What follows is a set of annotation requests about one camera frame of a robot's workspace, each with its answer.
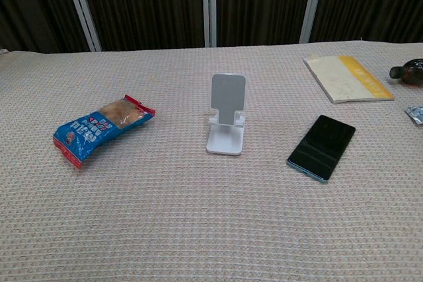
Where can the dark brown bottle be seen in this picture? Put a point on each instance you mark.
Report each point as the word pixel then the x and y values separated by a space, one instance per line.
pixel 409 69

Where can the blue red bread snack bag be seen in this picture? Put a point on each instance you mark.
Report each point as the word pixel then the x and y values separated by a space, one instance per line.
pixel 96 130

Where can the white screen frame post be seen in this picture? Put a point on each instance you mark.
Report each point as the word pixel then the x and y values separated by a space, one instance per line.
pixel 208 4
pixel 312 3
pixel 82 8

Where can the beige woven tablecloth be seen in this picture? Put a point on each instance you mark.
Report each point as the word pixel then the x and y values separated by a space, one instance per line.
pixel 165 212

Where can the white phone stand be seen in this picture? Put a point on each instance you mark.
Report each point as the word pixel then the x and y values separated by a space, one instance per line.
pixel 227 103

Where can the white yellow book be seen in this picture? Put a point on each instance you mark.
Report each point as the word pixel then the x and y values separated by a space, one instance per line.
pixel 343 79

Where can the black smartphone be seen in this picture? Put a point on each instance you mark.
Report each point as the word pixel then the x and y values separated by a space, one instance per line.
pixel 322 146

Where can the small silver foil packet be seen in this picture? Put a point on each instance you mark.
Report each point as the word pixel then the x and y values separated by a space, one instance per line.
pixel 415 112

